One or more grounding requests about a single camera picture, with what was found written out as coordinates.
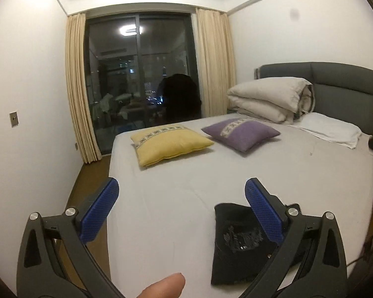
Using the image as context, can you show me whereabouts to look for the beige left curtain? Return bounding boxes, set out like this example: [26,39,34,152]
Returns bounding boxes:
[65,13,102,163]

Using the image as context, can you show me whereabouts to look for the yellow cushion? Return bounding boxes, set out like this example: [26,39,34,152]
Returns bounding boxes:
[131,124,214,167]

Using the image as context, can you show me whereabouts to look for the white bed sheet mattress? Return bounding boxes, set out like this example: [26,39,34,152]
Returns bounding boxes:
[107,124,373,297]

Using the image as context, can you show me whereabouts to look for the black chair by window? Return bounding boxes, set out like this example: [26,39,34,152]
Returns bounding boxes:
[160,73,201,123]

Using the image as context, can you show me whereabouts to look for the beige curtain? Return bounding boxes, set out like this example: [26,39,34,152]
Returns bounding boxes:
[65,13,102,163]
[195,8,236,117]

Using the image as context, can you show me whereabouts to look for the purple cushion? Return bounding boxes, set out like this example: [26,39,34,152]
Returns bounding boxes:
[201,118,281,153]

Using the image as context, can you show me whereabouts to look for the beige right curtain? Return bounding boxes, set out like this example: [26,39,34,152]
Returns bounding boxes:
[195,8,236,117]

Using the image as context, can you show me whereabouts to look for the grey upholstered headboard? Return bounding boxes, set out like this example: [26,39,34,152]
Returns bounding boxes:
[254,62,373,136]

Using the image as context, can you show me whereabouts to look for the wall switch plate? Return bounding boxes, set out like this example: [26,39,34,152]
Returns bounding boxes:
[9,112,19,127]

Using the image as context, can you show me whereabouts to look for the black denim pants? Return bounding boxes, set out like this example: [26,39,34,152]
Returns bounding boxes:
[211,202,302,285]

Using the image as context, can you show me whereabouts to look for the white pillow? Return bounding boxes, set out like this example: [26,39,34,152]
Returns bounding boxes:
[291,112,362,149]

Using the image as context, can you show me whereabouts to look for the folded beige duvet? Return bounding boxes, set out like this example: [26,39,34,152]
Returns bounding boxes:
[227,77,316,124]

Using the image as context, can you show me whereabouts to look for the dark glass window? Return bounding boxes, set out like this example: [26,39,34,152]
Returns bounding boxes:
[84,12,200,155]

